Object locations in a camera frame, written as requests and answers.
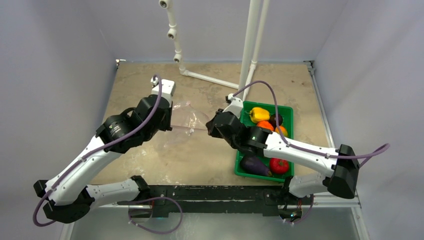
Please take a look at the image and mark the dark red toy apple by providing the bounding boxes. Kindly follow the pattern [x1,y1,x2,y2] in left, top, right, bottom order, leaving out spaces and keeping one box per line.
[268,113,284,128]

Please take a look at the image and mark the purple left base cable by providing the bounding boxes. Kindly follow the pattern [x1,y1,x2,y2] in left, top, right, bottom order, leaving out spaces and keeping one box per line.
[127,196,185,236]

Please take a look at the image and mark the yellow toy bell pepper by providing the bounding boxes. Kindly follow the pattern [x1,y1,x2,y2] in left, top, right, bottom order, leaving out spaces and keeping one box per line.
[248,107,271,124]

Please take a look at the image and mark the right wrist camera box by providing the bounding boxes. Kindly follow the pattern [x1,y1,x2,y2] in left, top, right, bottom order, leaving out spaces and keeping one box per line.
[223,93,243,119]

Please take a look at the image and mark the clear zip top bag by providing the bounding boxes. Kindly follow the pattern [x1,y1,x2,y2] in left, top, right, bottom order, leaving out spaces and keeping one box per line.
[163,101,210,148]

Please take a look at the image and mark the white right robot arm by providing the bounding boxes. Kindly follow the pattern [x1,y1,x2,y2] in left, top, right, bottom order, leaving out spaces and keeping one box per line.
[205,111,360,204]

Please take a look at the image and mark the white PVC pipe frame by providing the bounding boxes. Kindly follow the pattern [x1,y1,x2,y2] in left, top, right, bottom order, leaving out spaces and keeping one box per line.
[158,0,270,101]

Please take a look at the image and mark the purple toy eggplant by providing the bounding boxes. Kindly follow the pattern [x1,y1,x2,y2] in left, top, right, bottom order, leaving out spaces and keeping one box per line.
[239,155,272,177]

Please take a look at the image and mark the green plastic tray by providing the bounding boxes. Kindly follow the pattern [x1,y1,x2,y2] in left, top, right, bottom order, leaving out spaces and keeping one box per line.
[234,101,295,183]

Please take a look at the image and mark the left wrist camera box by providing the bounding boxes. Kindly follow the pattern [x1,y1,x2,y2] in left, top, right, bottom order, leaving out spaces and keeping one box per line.
[150,75,177,107]

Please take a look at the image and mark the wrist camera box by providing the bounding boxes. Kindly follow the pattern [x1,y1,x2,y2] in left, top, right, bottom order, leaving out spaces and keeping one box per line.
[150,75,177,107]
[223,93,243,119]

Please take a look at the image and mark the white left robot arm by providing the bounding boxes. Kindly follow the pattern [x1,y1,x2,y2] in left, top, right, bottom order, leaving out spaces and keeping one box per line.
[32,93,173,227]

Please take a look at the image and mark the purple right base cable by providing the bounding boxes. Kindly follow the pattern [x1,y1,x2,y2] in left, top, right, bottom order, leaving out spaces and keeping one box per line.
[281,195,318,227]

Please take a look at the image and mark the red toy tomato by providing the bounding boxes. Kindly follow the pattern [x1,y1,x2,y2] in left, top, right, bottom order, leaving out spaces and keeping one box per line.
[269,158,290,175]

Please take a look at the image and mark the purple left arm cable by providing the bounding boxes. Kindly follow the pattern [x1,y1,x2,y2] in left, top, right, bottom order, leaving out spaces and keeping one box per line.
[32,74,163,228]

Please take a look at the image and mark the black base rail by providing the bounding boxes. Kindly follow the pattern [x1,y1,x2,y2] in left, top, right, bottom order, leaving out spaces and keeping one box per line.
[118,185,312,218]

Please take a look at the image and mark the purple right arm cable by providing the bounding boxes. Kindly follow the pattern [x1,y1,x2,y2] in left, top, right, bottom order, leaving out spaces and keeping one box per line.
[231,80,391,168]

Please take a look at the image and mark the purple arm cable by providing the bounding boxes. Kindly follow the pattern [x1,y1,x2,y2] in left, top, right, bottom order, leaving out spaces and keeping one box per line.
[32,74,163,228]
[231,80,391,168]

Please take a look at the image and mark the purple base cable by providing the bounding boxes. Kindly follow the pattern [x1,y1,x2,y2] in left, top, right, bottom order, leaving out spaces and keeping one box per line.
[281,195,318,227]
[127,196,185,236]

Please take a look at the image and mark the toy peach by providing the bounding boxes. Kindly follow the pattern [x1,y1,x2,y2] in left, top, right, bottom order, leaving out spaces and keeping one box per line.
[274,125,289,138]

